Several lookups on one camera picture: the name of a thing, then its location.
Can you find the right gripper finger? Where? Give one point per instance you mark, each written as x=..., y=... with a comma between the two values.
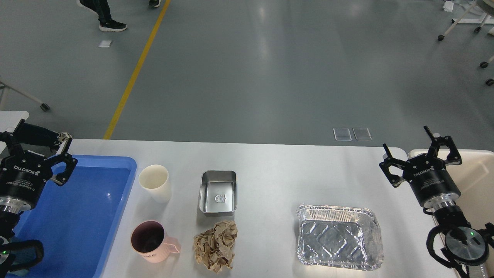
x=390, y=161
x=432, y=156

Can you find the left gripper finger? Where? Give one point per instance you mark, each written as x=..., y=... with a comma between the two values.
x=63, y=157
x=13, y=145

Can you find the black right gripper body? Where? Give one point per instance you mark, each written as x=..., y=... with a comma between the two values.
x=430, y=181

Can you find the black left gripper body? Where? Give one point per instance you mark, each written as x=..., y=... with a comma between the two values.
x=23, y=178

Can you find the pink ribbed mug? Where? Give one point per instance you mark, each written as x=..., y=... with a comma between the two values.
x=151, y=240

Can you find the stainless steel rectangular container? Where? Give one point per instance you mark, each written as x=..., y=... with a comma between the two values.
x=218, y=193

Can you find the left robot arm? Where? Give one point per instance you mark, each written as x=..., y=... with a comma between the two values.
x=22, y=255

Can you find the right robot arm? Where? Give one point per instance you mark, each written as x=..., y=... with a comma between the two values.
x=452, y=242

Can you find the seated person leg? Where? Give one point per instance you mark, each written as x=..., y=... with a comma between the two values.
x=39, y=136

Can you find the beige plastic bin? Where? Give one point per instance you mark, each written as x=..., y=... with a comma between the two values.
x=475, y=180

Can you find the blue plastic tray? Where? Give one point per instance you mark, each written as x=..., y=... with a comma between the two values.
x=77, y=222

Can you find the rolling rack leg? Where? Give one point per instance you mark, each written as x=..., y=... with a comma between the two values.
x=7, y=89

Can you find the right floor plate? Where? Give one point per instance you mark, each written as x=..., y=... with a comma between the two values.
x=362, y=134

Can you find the floor plate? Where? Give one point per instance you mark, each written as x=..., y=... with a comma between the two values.
x=362, y=134
x=342, y=134

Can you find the left floor plate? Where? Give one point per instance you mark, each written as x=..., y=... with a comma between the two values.
x=342, y=134

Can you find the aluminium foil tray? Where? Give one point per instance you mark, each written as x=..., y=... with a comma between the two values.
x=340, y=237

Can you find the white paper cup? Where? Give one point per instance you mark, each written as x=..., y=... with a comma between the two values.
x=156, y=181

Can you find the person black shoe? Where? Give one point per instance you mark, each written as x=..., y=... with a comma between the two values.
x=112, y=26

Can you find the crumpled brown paper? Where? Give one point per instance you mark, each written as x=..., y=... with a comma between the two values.
x=214, y=247

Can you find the white cart frame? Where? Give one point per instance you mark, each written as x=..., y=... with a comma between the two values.
x=486, y=17

